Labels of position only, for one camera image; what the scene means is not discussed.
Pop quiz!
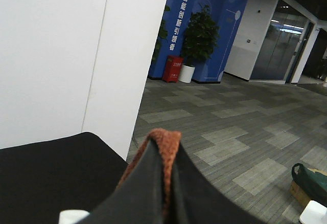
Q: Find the brown microfibre towel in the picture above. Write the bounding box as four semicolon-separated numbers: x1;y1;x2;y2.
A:
116;128;181;219

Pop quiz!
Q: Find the green bag on box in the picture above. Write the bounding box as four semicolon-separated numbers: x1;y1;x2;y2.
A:
291;163;326;207

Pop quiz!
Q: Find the potted green plant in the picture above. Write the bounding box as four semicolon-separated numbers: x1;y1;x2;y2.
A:
179;5;219;83

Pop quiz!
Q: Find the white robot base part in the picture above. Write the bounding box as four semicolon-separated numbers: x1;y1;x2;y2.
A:
299;200;327;224

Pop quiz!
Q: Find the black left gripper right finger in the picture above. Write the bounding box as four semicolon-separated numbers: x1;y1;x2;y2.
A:
171;145;261;223

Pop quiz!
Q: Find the glass office door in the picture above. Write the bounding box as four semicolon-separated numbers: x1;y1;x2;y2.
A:
250;0;313;83

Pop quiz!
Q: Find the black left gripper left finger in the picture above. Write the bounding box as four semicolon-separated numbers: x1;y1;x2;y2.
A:
88;141;164;223

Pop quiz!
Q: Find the red fire extinguisher cabinet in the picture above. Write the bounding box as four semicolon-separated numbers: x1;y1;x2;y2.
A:
162;55;183;83

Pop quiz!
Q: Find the black table cloth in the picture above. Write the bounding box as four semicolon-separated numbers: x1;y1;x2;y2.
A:
1;132;127;223

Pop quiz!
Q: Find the blue wall banner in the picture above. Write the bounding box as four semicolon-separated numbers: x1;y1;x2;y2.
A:
148;0;248;83

